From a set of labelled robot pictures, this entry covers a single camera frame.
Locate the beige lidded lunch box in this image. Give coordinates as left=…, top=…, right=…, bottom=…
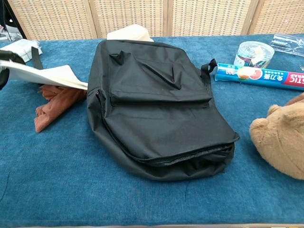
left=106, top=23, right=155, bottom=43

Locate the brown capybara plush toy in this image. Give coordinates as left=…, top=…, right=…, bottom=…
left=249, top=92, right=304, bottom=181

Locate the black tripod stand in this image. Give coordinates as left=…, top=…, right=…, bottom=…
left=6, top=0, right=28, bottom=40

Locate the white spiral notebook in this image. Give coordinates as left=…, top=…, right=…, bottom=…
left=0, top=60, right=89, bottom=91

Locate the black backpack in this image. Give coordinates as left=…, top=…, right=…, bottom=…
left=31, top=39, right=240, bottom=182

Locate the blue plastic food wrap box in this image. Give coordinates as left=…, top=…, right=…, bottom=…
left=214, top=62, right=304, bottom=92

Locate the rust brown towel cloth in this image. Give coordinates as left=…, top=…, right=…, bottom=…
left=35, top=84, right=87, bottom=133

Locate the clear jar of binder clips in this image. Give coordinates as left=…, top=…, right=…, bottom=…
left=233, top=41, right=276, bottom=70

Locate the blue table cloth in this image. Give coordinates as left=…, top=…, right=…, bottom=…
left=0, top=34, right=304, bottom=227

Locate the clear plastic water bottle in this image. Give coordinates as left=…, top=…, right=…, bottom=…
left=270, top=34, right=304, bottom=58

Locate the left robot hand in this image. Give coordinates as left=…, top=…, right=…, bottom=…
left=0, top=50, right=26, bottom=90

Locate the wrapped tissue pack bundle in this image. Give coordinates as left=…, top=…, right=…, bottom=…
left=0, top=39, right=44, bottom=64

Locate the wicker folding screen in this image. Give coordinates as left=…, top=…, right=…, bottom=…
left=7, top=0, right=304, bottom=41

